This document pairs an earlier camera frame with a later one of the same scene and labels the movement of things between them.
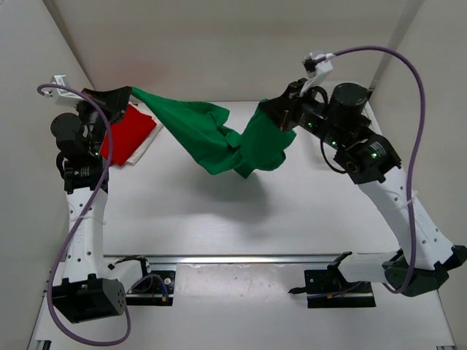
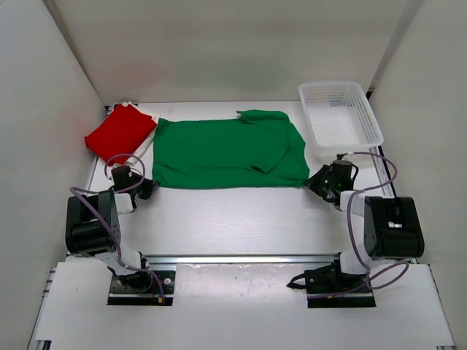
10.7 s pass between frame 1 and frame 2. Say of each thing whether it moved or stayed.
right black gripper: moved
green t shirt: moved
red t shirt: stayed
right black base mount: stayed
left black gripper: moved
